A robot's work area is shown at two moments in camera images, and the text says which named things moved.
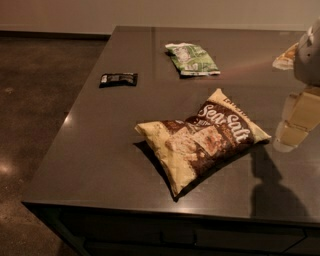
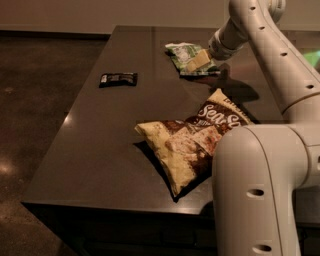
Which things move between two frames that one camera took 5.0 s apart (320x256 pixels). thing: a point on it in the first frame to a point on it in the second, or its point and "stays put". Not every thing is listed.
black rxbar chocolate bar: [118, 79] stays put
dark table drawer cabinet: [117, 231] stays put
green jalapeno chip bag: [192, 59] stays put
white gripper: [308, 60] to [221, 50]
